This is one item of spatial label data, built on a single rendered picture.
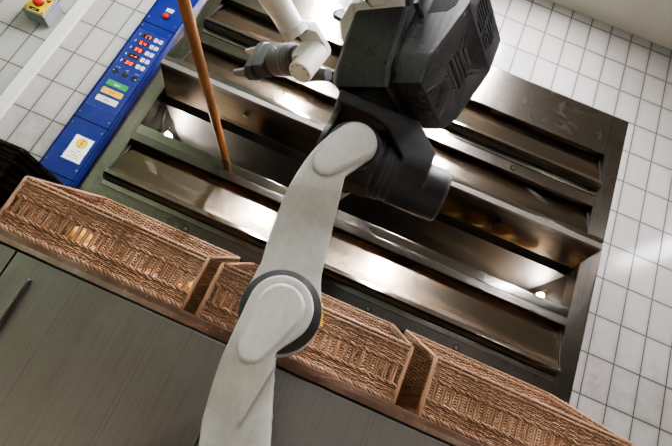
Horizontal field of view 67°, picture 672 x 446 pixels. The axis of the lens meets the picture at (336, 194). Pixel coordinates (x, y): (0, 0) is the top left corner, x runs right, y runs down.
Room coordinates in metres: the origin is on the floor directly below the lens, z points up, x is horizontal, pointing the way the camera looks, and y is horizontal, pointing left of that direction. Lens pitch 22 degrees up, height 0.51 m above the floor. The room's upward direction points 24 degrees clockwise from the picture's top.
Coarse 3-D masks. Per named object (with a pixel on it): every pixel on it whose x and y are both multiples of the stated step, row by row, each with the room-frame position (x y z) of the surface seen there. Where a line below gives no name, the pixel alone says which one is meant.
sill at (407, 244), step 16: (144, 128) 1.87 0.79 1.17; (176, 144) 1.86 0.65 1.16; (208, 160) 1.85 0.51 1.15; (224, 160) 1.85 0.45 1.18; (240, 176) 1.85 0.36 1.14; (256, 176) 1.85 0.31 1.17; (352, 224) 1.82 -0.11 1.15; (368, 224) 1.82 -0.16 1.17; (400, 240) 1.81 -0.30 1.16; (432, 256) 1.81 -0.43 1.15; (464, 272) 1.80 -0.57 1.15; (480, 272) 1.80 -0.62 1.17; (512, 288) 1.79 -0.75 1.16; (544, 304) 1.78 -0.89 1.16
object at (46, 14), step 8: (56, 0) 1.83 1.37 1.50; (24, 8) 1.83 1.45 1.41; (32, 8) 1.83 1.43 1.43; (40, 8) 1.83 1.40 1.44; (48, 8) 1.83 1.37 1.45; (56, 8) 1.86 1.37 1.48; (32, 16) 1.87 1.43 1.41; (40, 16) 1.83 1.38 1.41; (48, 16) 1.85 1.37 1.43; (56, 16) 1.88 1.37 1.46; (48, 24) 1.88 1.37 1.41
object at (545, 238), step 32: (192, 96) 1.84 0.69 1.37; (224, 96) 1.75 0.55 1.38; (256, 128) 1.86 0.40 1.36; (288, 128) 1.76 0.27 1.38; (320, 128) 1.69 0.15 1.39; (448, 192) 1.71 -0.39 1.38; (480, 192) 1.66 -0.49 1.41; (480, 224) 1.81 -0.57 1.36; (512, 224) 1.72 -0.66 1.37; (544, 224) 1.64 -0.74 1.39; (544, 256) 1.83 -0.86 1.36; (576, 256) 1.74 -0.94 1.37
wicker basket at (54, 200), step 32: (32, 192) 1.37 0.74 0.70; (64, 192) 1.37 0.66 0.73; (0, 224) 1.37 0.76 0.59; (32, 224) 1.37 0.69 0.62; (64, 224) 1.37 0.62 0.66; (96, 224) 1.37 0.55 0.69; (128, 224) 1.35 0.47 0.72; (160, 224) 1.82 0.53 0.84; (96, 256) 1.37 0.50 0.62; (128, 256) 1.78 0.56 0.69; (160, 256) 1.36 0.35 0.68; (192, 256) 1.35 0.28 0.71; (224, 256) 1.81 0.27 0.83; (160, 288) 1.36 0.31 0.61; (192, 288) 1.35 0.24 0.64
